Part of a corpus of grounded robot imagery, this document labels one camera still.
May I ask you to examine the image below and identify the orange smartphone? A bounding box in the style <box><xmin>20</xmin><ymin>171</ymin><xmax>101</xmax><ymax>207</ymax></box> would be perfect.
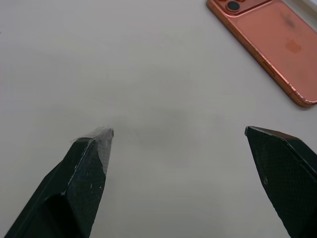
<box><xmin>206</xmin><ymin>0</ymin><xmax>317</xmax><ymax>108</ymax></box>

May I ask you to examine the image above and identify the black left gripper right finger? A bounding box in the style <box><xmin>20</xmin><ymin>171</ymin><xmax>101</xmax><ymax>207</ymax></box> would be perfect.
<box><xmin>244</xmin><ymin>125</ymin><xmax>317</xmax><ymax>238</ymax></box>

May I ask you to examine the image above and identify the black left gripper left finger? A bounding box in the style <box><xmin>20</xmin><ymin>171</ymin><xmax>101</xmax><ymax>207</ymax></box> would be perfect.
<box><xmin>4</xmin><ymin>127</ymin><xmax>115</xmax><ymax>238</ymax></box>

